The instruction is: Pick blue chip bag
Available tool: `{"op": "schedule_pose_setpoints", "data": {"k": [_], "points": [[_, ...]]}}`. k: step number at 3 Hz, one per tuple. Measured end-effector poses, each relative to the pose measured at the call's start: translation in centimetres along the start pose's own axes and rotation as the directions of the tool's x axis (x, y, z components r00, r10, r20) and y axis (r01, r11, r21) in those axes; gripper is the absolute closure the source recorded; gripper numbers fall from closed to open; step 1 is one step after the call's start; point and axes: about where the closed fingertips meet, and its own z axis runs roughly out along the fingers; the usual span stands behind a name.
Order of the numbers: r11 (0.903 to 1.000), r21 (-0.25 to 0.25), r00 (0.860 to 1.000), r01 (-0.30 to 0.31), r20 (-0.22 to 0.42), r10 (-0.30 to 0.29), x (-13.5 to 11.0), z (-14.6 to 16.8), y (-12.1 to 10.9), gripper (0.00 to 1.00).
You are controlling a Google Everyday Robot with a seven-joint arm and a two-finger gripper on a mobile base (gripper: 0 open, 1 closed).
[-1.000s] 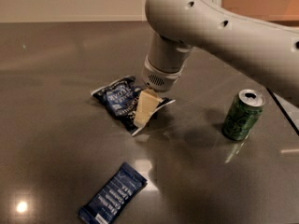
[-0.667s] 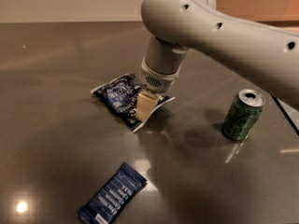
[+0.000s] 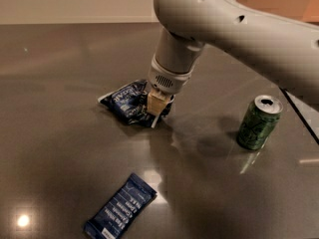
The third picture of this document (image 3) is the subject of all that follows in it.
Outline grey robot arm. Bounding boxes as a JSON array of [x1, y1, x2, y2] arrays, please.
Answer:
[[149, 0, 319, 109]]

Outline green soda can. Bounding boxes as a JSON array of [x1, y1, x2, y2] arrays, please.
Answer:
[[237, 95, 283, 150]]

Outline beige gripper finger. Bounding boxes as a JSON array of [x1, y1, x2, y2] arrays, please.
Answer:
[[147, 89, 172, 116]]

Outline blue chip bag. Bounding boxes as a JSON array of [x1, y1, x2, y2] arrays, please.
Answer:
[[98, 79, 174, 128]]

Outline dark blue snack bar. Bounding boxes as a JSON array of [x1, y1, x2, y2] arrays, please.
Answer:
[[84, 173, 157, 239]]

